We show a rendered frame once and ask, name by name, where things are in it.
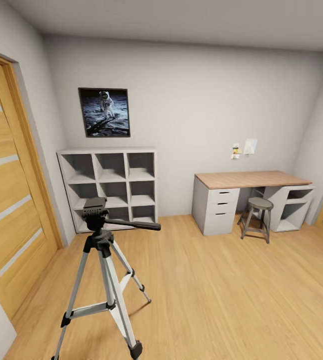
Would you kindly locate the painting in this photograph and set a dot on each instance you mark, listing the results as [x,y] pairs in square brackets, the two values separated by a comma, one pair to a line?
[105,112]

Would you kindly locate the bookcase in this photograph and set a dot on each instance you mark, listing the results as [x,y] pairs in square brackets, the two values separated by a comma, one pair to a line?
[72,181]

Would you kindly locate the taboret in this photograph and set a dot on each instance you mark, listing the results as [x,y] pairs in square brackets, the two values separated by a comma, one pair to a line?
[259,203]

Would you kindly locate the camera tripod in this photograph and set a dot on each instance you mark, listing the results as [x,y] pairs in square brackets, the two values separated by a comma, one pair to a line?
[95,213]

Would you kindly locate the desk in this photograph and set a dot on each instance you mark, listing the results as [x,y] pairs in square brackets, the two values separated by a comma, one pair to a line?
[215,199]

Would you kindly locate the door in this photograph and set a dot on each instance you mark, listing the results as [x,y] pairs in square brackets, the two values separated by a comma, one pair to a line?
[29,231]

